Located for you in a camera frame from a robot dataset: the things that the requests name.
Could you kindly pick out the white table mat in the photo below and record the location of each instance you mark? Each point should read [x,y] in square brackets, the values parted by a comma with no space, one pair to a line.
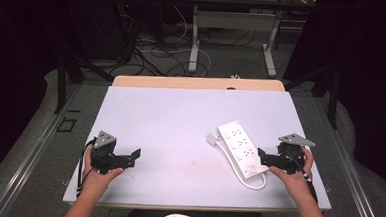
[179,144]

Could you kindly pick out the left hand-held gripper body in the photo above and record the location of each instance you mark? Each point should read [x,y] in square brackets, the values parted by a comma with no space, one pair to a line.
[103,157]

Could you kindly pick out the black metal stand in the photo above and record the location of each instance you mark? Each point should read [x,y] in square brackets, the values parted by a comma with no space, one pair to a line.
[332,95]
[62,81]

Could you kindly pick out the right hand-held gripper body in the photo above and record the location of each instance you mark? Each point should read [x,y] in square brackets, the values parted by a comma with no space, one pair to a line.
[288,160]

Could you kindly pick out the dark computer tower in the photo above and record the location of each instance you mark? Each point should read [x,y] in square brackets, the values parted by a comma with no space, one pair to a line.
[98,26]

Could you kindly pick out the white power plug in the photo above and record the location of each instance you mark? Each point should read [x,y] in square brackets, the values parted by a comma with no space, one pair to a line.
[212,139]

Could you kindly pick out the person's right hand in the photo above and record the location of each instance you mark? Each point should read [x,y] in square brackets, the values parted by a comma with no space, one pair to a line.
[295,185]

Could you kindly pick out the white power strip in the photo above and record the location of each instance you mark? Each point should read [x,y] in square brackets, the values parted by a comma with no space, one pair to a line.
[239,146]

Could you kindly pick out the black floor socket frame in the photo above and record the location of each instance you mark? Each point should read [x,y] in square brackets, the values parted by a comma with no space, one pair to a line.
[67,125]

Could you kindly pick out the white desk with metal legs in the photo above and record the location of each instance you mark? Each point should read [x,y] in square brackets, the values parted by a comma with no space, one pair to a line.
[235,20]

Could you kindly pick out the aluminium floor rail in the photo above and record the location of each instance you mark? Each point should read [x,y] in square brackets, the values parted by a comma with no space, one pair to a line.
[351,170]
[21,169]

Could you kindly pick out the person's left hand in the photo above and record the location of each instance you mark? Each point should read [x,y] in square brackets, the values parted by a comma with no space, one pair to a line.
[95,181]

